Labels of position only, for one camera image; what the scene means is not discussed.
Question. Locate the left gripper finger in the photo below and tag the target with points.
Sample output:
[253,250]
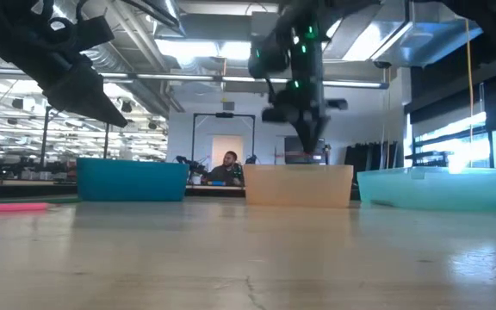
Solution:
[82,94]

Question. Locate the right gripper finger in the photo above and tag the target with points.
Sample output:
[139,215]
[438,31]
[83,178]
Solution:
[305,133]
[318,133]

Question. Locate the blue plastic bin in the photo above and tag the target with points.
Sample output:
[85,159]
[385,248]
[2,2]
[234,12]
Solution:
[132,181]

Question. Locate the green pencil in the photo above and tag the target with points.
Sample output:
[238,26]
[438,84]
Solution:
[58,200]

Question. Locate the pink pencil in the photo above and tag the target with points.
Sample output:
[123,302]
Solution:
[11,207]

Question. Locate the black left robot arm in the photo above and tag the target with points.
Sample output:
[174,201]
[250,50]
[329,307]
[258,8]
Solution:
[7,30]

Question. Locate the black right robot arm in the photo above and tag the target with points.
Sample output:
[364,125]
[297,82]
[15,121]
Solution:
[304,64]

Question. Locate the black monitor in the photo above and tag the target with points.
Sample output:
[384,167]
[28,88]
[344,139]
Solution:
[289,150]

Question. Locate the ceiling light strip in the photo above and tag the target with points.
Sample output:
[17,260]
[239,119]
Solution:
[351,84]

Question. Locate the orange translucent plastic bin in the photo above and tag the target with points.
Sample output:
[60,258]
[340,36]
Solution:
[297,187]

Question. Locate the person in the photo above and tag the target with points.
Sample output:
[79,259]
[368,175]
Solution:
[226,172]

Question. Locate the teal translucent plastic bin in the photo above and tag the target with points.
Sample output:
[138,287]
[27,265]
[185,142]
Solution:
[442,191]

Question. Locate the black rig frame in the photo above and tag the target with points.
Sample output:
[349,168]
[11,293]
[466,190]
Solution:
[45,142]
[194,138]

